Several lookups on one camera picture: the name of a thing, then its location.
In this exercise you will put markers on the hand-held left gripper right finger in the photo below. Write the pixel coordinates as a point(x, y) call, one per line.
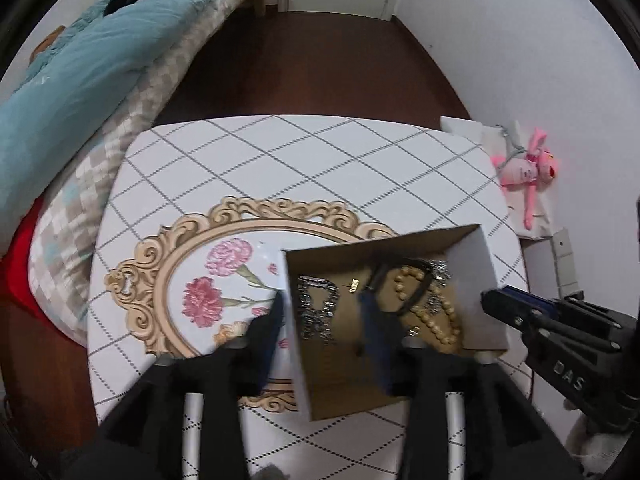
point(375, 330)

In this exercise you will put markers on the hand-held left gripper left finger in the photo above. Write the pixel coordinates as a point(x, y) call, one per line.
point(272, 320)

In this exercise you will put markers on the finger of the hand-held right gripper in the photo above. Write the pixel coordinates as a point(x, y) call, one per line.
point(530, 297)
point(505, 307)

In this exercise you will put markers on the small gold clip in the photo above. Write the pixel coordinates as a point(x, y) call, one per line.
point(353, 286)

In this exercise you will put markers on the white cardboard box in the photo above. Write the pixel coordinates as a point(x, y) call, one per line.
point(340, 385)

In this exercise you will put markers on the black hair band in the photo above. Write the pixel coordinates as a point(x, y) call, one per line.
point(426, 287)

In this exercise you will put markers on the pink plush toy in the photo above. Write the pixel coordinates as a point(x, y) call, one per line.
point(522, 172)

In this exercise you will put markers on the table with diamond-pattern tablecloth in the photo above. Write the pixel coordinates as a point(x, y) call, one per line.
point(300, 160)

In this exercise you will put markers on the red blanket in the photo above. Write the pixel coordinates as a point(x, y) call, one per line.
point(20, 270)

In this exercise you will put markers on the light blue quilt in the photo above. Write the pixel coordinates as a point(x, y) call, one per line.
point(75, 85)

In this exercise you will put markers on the wooden bed leg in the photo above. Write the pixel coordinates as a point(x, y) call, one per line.
point(258, 2)

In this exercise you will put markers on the brown cloth item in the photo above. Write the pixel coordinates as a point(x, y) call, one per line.
point(47, 42)

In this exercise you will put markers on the white wall socket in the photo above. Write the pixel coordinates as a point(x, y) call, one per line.
point(567, 275)
point(562, 245)

